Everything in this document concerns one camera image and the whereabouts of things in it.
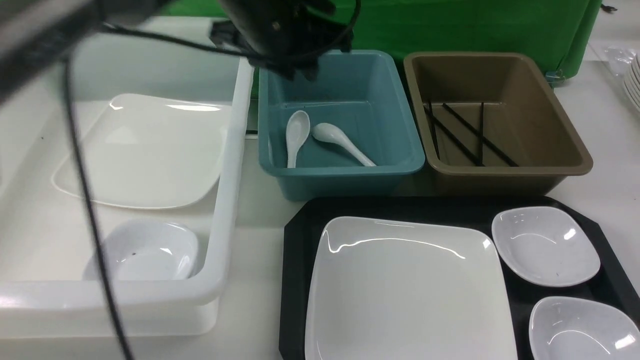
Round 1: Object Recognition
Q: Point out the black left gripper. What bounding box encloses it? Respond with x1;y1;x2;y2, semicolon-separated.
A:
209;0;355;82

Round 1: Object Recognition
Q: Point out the white spoon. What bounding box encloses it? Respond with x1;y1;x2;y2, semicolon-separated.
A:
311;122;377;167
285;110;311;168

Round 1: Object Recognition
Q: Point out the black plastic serving tray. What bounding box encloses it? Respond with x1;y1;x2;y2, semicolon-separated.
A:
278;196;640;360

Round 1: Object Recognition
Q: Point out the large white square plate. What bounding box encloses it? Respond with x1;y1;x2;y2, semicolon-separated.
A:
304;216;518;360

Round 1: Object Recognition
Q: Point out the white bowl tray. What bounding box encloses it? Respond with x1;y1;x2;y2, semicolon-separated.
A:
491;206;601;288
528;296;640;360

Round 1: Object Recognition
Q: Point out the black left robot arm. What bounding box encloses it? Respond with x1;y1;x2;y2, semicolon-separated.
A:
1;0;362;103

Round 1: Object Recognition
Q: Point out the white square plate in tub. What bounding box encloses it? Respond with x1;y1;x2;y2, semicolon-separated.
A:
80;93;233;210

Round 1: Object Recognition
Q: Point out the large white plastic tub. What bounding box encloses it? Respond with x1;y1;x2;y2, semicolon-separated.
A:
1;34;254;340

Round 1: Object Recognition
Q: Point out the brown plastic bin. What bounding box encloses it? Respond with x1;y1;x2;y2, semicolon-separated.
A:
403;52;594;196

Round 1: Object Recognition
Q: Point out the black chopstick in brown bin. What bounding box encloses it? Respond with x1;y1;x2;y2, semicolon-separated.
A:
423;102;485;167

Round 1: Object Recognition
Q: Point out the white bowl in tub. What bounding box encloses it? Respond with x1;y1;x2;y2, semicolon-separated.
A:
101;219;200;281

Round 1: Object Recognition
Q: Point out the green backdrop cloth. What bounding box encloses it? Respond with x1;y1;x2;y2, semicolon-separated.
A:
150;0;603;99

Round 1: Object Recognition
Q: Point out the clear plastic wrap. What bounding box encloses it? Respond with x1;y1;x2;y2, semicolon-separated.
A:
604;46;637;78

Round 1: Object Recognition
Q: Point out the stack of white plates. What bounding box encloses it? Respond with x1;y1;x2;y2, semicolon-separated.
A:
622;53;640;112

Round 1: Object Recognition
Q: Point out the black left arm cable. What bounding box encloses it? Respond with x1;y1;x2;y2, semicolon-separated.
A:
63;0;363;360

